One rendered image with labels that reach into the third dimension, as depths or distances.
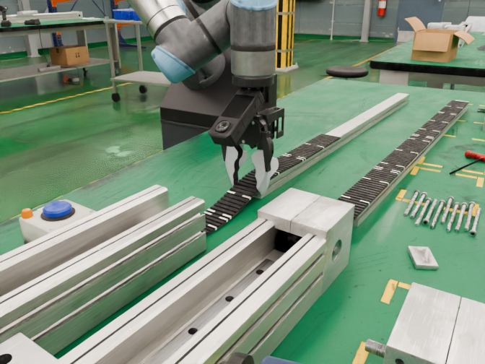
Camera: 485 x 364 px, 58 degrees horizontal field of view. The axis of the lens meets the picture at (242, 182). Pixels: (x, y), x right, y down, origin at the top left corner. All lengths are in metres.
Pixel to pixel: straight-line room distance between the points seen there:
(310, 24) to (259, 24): 11.70
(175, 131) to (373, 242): 0.82
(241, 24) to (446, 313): 0.50
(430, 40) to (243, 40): 2.08
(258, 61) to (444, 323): 0.48
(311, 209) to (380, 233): 0.19
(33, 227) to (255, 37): 0.43
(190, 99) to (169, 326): 0.96
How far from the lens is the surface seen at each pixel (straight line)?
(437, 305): 0.46
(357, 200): 0.77
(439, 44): 2.73
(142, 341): 0.44
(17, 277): 0.57
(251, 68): 0.73
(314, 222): 0.56
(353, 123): 1.25
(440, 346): 0.42
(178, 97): 1.37
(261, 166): 0.77
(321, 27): 12.32
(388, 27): 11.83
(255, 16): 0.72
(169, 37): 0.83
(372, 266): 0.67
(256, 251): 0.56
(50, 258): 0.58
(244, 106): 0.73
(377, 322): 0.57
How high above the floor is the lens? 1.14
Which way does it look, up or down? 23 degrees down
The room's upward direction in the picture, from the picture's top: straight up
